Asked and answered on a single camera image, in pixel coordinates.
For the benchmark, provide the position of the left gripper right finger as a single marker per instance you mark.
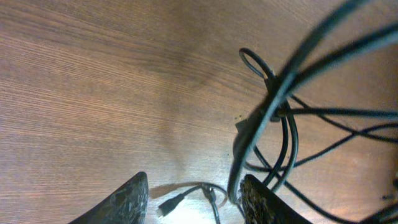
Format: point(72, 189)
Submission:
point(262, 206)

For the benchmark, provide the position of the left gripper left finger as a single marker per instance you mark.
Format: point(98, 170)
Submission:
point(127, 204)

